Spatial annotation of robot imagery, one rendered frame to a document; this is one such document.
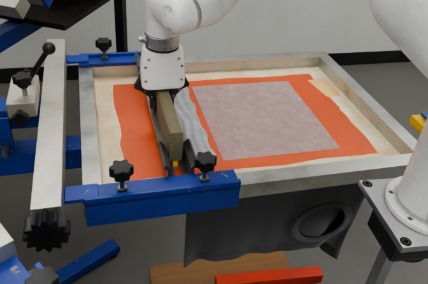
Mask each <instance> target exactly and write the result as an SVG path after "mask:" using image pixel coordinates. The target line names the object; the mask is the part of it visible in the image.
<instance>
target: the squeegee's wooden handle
mask: <svg viewBox="0 0 428 284"><path fill-rule="evenodd" d="M155 97H156V100H157V107H156V114H157V118H158V121H159V125H160V129H161V132H162V137H163V139H164V144H165V146H166V150H167V153H168V157H169V161H176V160H182V155H183V131H182V128H181V125H180V122H179V119H178V117H177V114H176V111H175V107H174V105H173V102H172V99H171V96H170V93H169V90H168V89H164V90H155Z"/></svg>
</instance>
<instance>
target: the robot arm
mask: <svg viewBox="0 0 428 284"><path fill-rule="evenodd" d="M238 1H239V0H145V33H144V36H139V42H143V43H144V44H143V48H142V51H141V60H140V71H139V76H138V78H137V80H136V82H135V83H134V88H135V89H136V90H139V91H142V92H143V93H144V94H146V95H147V96H148V97H149V105H150V109H152V110H153V113H156V107H157V100H156V97H155V90H164V89H169V93H170V96H171V99H172V102H173V105H174V98H175V97H176V95H177V93H179V91H181V89H184V88H185V87H188V86H189V81H188V80H187V78H186V77H185V63H184V54H183V47H182V46H181V44H179V38H180V34H185V33H187V32H190V31H194V30H196V29H200V28H202V27H206V26H209V25H213V24H216V23H217V22H219V21H220V20H222V19H223V18H224V17H225V16H226V15H227V14H228V13H229V12H230V11H231V10H232V8H233V7H234V6H235V5H236V3H237V2H238ZM369 5H370V8H371V11H372V14H373V16H374V18H375V20H376V22H377V23H378V25H379V26H380V27H381V29H382V30H383V32H384V33H385V34H386V35H387V36H388V37H389V38H390V39H391V40H392V41H393V42H394V43H395V44H396V46H397V47H398V48H399V49H400V50H401V51H402V52H403V53H404V54H405V56H407V58H409V60H410V61H412V63H413V64H414V65H415V66H416V67H417V68H418V69H419V70H420V71H421V72H422V74H423V75H424V76H425V77H426V78H427V79H428V0H369ZM384 198H385V202H386V205H387V207H388V208H389V210H390V211H391V212H392V214H393V215H394V216H395V217H396V218H397V219H398V220H399V221H400V222H402V223H403V224H404V225H406V226H407V227H409V228H411V229H413V230H414V231H417V232H419V233H421V234H424V235H426V236H428V117H427V120H426V121H425V124H424V127H423V129H422V132H421V133H420V136H419V138H418V141H417V143H416V145H415V148H414V151H413V153H412V155H411V158H410V160H409V162H408V165H407V167H406V170H405V172H404V174H403V176H399V177H397V178H394V179H393V180H391V181H390V182H389V183H388V185H387V187H386V189H385V193H384Z"/></svg>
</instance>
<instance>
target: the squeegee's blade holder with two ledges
mask: <svg viewBox="0 0 428 284"><path fill-rule="evenodd" d="M145 95H146V94H145ZM146 100H147V103H148V108H149V111H150V116H151V119H152V123H153V128H154V131H155V135H156V138H157V142H159V141H161V142H162V143H164V139H163V137H162V132H161V128H160V125H159V121H158V118H157V114H156V113H153V110H152V109H150V105H149V97H148V96H147V95H146Z"/></svg>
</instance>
